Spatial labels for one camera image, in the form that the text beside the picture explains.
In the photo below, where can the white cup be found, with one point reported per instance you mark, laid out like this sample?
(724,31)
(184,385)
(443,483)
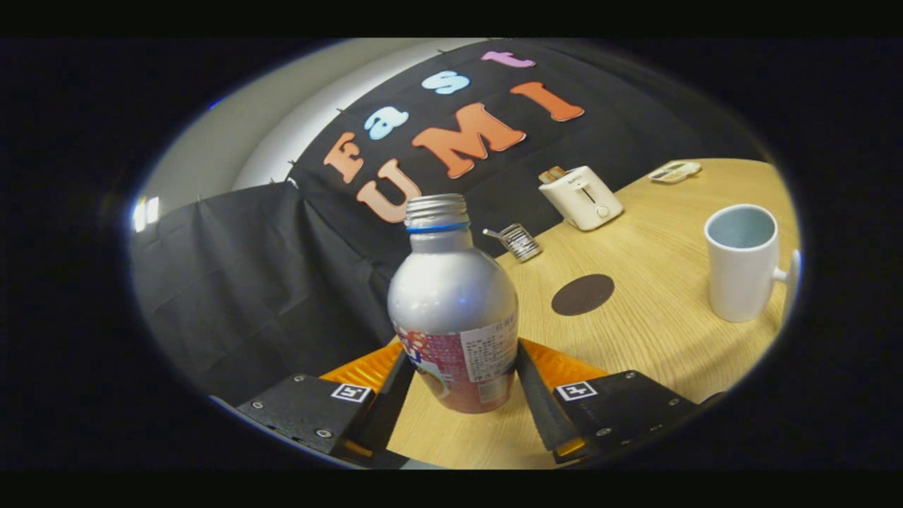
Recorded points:
(737,282)

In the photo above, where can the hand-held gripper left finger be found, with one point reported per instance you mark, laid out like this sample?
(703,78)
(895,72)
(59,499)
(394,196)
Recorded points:
(391,409)

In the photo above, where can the brown toast slice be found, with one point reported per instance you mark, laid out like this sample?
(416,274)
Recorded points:
(552,174)

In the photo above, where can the ceiling light panel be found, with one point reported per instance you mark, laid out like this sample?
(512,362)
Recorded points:
(152,210)

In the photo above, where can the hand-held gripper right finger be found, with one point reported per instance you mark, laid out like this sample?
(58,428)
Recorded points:
(540,409)

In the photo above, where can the dark brown round coaster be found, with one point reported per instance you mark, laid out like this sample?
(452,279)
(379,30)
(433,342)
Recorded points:
(583,295)

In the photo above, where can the white toaster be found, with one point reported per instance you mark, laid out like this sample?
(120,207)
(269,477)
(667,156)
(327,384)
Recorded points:
(582,201)

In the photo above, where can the wooden table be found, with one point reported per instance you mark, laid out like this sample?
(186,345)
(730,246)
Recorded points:
(649,353)

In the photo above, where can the silver juice bottle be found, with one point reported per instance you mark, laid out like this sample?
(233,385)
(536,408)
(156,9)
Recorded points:
(451,296)

